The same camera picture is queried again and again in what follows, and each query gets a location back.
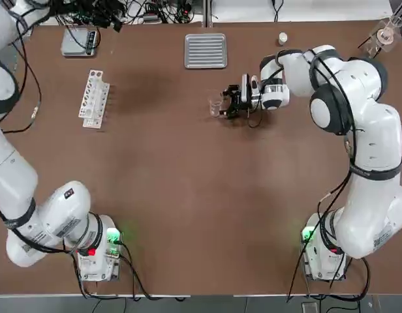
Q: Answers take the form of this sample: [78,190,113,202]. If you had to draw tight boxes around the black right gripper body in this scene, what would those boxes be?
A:
[229,83,255,119]

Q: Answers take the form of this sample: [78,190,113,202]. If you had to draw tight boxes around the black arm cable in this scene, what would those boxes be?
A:
[0,6,44,134]
[246,48,357,203]

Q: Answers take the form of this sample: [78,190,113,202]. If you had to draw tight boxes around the tangled black desk cables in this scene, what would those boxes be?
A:
[47,0,202,32]

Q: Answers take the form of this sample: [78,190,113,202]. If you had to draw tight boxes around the grey digital scale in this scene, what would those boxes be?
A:
[61,27,101,59]

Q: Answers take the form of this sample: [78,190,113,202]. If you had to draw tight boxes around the black base cable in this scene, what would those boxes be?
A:
[72,241,189,301]
[285,192,371,303]

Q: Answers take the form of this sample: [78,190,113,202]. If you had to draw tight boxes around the white test tube rack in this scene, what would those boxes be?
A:
[78,68,111,130]

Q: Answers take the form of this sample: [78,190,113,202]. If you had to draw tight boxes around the ribbed metal tray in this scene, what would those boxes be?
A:
[183,33,228,70]

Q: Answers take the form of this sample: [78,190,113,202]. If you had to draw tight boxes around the clear glass beaker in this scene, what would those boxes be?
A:
[208,97,225,117]

